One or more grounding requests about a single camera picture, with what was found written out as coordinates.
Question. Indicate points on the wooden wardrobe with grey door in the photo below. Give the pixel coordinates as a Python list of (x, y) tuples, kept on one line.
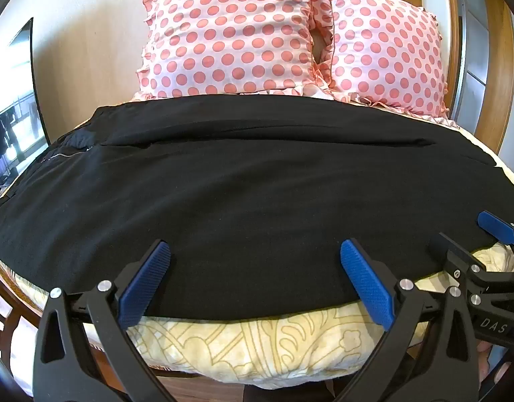
[(478, 50)]

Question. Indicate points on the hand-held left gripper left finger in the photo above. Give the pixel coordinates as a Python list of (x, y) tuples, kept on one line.
[(144, 284)]

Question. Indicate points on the black pants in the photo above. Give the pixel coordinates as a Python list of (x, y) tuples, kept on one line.
[(248, 201)]

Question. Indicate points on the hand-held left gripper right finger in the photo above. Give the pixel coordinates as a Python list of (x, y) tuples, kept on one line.
[(366, 285)]

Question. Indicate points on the person's right hand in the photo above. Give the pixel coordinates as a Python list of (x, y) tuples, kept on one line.
[(485, 364)]

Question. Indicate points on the wooden bed frame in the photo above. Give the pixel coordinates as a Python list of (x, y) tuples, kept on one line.
[(14, 299)]

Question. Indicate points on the black television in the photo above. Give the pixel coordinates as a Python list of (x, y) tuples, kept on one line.
[(14, 92)]

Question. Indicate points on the cream patterned bed cover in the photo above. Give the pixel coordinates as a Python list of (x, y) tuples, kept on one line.
[(240, 343)]

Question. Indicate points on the pink polka dot pillow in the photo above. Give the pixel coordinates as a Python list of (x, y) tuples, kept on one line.
[(227, 33), (386, 50)]

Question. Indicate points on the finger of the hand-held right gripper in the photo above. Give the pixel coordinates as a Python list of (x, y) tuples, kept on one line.
[(449, 248), (497, 226)]

